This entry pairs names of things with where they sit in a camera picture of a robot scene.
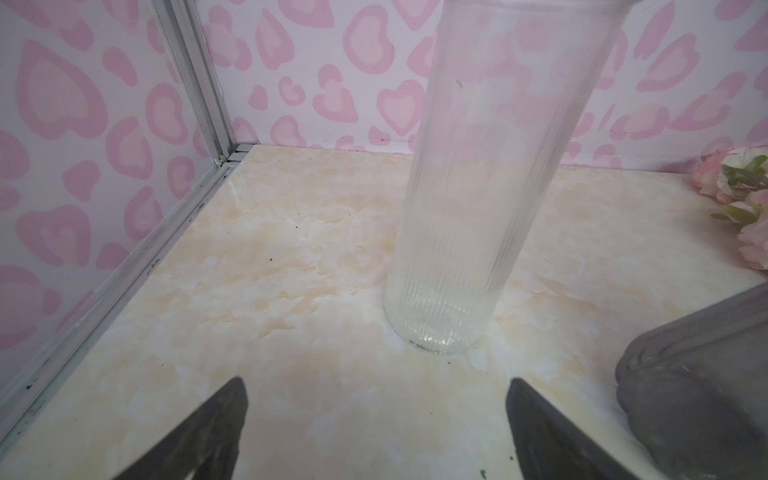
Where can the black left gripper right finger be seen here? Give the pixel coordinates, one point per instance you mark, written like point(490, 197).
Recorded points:
point(549, 445)

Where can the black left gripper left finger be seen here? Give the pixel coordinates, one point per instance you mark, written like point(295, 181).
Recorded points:
point(205, 445)

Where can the pink ribbed glass vase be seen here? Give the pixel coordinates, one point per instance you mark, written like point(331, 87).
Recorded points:
point(695, 390)

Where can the tall clear ribbed glass vase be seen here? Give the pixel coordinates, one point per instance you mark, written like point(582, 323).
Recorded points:
point(509, 82)

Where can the pink peony flower spray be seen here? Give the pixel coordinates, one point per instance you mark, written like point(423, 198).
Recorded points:
point(737, 179)

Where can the aluminium frame corner post left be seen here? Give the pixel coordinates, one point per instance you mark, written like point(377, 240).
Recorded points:
point(183, 30)

